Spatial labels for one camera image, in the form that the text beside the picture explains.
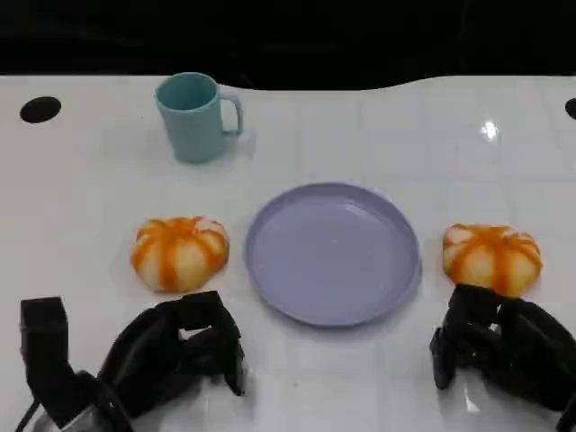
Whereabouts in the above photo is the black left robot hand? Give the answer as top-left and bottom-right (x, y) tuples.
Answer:
(96, 290), (247, 420)

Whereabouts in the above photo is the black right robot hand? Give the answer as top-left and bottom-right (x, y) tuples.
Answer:
(429, 283), (576, 413)

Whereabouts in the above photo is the orange white toy bread roll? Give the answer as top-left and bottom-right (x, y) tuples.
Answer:
(442, 222), (544, 299)
(130, 216), (231, 294)

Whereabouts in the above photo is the lilac plate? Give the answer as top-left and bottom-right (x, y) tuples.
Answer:
(244, 182), (423, 329)

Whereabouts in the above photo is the pale green mug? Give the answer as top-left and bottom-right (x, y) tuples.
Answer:
(155, 71), (246, 165)

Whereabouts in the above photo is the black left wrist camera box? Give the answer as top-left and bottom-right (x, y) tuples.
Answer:
(19, 295), (94, 428)

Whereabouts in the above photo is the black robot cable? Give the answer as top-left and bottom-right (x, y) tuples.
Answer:
(14, 400), (44, 432)

